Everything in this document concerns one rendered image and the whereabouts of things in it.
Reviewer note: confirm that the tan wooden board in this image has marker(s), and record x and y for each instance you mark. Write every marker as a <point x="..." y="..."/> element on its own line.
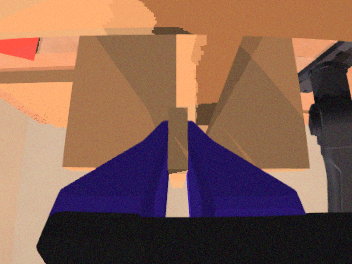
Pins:
<point x="123" y="85"/>
<point x="307" y="19"/>

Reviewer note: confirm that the tan square flat board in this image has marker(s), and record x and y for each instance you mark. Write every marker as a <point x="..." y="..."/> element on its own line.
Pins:
<point x="46" y="92"/>

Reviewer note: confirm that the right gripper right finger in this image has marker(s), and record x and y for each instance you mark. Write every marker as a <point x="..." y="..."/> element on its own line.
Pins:
<point x="230" y="186"/>

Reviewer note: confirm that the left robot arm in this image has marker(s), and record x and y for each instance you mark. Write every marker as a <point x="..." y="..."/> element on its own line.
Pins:
<point x="331" y="121"/>

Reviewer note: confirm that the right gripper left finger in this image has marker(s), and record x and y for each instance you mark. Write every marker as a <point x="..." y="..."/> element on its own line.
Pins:
<point x="125" y="184"/>

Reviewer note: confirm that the red flat block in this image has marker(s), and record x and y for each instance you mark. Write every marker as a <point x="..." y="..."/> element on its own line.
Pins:
<point x="23" y="48"/>

